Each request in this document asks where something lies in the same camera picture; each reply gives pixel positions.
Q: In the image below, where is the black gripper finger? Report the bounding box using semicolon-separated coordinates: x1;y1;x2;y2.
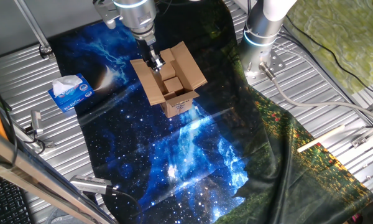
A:
149;52;166;73

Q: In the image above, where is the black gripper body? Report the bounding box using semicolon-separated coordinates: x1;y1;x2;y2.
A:
137;39;158;68

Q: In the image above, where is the blue tissue pack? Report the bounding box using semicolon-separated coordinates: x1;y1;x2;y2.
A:
47;73;96;113

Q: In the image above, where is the blue galaxy print cloth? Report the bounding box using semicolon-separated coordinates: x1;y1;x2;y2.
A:
48;7;249;224

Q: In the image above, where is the slanted metal pole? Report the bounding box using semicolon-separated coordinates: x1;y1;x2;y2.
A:
14;0;56;60

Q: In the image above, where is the dark forest print cloth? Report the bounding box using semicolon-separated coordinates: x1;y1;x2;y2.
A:
141;0;373;224

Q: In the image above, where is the white stick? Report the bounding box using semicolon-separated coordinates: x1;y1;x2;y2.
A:
297;124;346;154

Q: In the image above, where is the green yellow mat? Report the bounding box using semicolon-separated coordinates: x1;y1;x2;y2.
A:
281;0;373;96

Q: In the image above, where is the black keyboard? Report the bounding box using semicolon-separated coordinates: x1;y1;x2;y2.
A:
0;170;35;224

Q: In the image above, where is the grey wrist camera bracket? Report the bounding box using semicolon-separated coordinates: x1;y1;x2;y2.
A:
93;0;124;30

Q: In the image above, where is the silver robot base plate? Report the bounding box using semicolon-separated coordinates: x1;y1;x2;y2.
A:
244;49;286;85

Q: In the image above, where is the metal camera mount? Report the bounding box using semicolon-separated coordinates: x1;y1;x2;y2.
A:
11;123;56;149

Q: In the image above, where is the black camera cable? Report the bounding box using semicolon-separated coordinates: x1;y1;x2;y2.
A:
111;187;144;220

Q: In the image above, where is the long silver camera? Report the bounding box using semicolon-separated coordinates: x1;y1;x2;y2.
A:
69;174;119;196

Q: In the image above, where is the thick grey cable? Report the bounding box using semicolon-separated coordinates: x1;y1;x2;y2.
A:
258;62;373;124

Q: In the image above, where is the aluminium frame beam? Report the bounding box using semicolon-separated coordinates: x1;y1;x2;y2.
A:
0;124;117;224

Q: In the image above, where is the metal bracket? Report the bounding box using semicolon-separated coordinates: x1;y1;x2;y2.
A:
350;119;373;149

